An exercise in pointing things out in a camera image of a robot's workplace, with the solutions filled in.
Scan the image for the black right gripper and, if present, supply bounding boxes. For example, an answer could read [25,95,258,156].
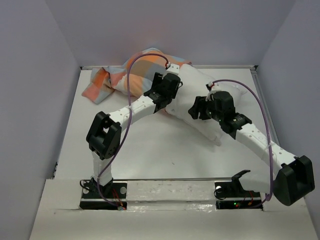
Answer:
[187,96,223,123]

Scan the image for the white pillow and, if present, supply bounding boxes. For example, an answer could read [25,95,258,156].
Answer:
[164,63,248,147]

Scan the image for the colourful checked pillowcase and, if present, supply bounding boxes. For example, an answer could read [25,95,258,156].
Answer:
[81,48,192,104]

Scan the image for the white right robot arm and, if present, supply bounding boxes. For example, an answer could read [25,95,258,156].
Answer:
[188,91,315,206]

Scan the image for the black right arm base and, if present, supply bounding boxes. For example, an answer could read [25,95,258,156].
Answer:
[213,170,263,210]

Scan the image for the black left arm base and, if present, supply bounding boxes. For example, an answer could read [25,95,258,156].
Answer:
[79,179,128,211]

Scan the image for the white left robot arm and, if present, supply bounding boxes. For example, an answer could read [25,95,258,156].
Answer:
[86,72,183,198]

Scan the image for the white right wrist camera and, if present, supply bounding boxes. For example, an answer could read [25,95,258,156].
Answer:
[205,81,222,101]

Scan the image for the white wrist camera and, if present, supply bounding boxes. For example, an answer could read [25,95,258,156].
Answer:
[205,81,222,101]
[165,62,180,75]

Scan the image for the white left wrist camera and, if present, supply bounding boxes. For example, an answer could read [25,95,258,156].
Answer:
[165,62,180,75]

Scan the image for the aluminium table edge rail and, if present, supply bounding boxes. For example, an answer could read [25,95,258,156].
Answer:
[80,65,259,70]

